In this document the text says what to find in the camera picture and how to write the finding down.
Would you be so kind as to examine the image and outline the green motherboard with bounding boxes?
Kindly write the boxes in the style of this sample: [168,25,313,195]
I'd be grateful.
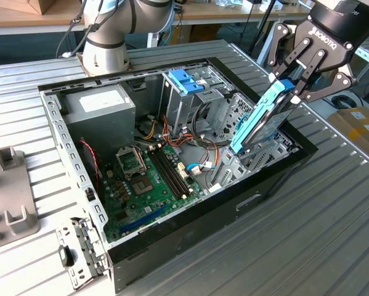
[99,143,205,244]

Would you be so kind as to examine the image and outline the small brown cardboard box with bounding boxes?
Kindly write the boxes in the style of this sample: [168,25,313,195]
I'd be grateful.
[4,0,56,16]

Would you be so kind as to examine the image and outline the silver hinged card retainer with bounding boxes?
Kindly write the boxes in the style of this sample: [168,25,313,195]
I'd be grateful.
[54,216,108,291]

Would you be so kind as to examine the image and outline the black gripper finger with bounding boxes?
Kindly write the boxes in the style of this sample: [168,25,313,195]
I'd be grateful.
[290,49,358,105]
[266,23,315,82]

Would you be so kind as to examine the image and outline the black coiled cable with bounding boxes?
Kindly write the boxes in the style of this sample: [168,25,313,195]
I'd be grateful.
[330,94,363,110]

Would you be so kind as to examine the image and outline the grey parts rack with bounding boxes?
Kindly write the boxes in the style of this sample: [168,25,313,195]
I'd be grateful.
[0,146,41,252]

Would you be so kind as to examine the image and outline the white board power connector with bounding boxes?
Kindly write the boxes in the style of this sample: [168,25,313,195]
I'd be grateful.
[176,162,190,182]

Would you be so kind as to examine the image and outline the blue plastic drive latch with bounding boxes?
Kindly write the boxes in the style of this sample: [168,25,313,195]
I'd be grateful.
[168,69,205,96]

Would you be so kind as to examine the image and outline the wooden desk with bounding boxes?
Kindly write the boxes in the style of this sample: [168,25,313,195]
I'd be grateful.
[0,0,314,67]

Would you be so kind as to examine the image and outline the black case fan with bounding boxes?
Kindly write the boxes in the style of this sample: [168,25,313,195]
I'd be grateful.
[79,139,103,198]

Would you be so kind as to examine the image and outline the grey cable with metal plug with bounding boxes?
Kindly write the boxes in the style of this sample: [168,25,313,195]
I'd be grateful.
[55,0,92,60]

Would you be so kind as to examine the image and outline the blue expansion slot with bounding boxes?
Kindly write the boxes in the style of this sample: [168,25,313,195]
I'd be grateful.
[119,205,168,235]

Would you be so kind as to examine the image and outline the hard disk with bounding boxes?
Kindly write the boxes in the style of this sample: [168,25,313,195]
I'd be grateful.
[229,78,296,157]

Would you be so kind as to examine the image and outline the red black fan wire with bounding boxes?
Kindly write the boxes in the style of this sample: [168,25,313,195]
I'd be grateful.
[78,139,102,191]

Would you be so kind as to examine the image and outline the red orange wire bundle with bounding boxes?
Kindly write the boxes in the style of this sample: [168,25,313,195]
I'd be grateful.
[161,113,219,161]

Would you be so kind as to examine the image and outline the silver drive cage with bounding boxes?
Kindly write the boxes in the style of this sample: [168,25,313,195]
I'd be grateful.
[159,69,234,136]

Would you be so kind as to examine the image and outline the cardboard box with labels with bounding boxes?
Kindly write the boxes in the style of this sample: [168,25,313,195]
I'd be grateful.
[326,106,369,161]

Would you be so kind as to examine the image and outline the long blue wire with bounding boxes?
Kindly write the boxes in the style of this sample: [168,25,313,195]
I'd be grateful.
[235,113,249,142]

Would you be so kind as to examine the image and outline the short blue wire white plug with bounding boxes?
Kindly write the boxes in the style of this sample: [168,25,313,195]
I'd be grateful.
[185,162,218,177]

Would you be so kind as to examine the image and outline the yellow black wire bundle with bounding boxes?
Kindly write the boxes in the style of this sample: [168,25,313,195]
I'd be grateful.
[140,120,159,141]

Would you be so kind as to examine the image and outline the black tripod pole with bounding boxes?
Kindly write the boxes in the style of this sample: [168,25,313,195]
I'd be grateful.
[248,0,279,56]

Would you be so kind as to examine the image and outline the black PC case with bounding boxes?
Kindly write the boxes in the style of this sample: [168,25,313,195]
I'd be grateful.
[38,57,319,294]

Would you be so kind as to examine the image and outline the black RAM slot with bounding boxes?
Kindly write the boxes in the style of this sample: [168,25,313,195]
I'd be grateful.
[156,146,190,196]
[148,149,182,200]

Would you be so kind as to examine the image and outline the silver socket cover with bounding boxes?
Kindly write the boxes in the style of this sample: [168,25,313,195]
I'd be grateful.
[115,147,148,181]

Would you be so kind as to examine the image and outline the silver power supply unit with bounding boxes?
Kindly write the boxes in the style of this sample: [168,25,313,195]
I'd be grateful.
[62,84,137,155]

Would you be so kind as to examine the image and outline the silver disk bay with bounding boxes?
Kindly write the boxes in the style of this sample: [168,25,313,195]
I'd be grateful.
[208,91,301,194]

